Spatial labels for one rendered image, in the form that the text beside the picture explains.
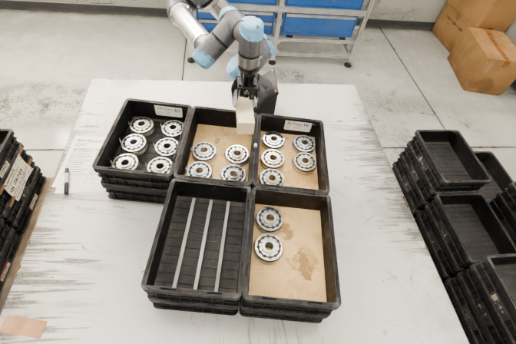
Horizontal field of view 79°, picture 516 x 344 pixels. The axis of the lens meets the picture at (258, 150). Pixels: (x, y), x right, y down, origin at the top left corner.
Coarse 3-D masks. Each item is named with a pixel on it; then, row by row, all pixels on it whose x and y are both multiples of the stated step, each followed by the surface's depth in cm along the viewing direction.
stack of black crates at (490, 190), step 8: (480, 152) 222; (488, 152) 222; (480, 160) 229; (488, 160) 224; (496, 160) 218; (488, 168) 225; (496, 168) 218; (496, 176) 218; (504, 176) 212; (488, 184) 217; (496, 184) 218; (504, 184) 212; (480, 192) 199; (488, 192) 213; (496, 192) 213; (488, 200) 195
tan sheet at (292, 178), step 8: (288, 136) 150; (296, 136) 151; (288, 144) 147; (288, 152) 144; (288, 160) 141; (288, 168) 138; (288, 176) 135; (296, 176) 136; (304, 176) 136; (312, 176) 136; (288, 184) 132; (296, 184) 133; (304, 184) 133; (312, 184) 134
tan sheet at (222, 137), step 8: (200, 128) 148; (208, 128) 148; (216, 128) 149; (224, 128) 149; (232, 128) 150; (200, 136) 145; (208, 136) 145; (216, 136) 146; (224, 136) 146; (232, 136) 147; (240, 136) 147; (248, 136) 148; (216, 144) 142; (224, 144) 143; (232, 144) 143; (240, 144) 144; (248, 144) 144; (192, 160) 135; (216, 160) 137; (224, 160) 137; (248, 160) 138; (216, 168) 134; (248, 168) 136; (216, 176) 132; (232, 176) 132
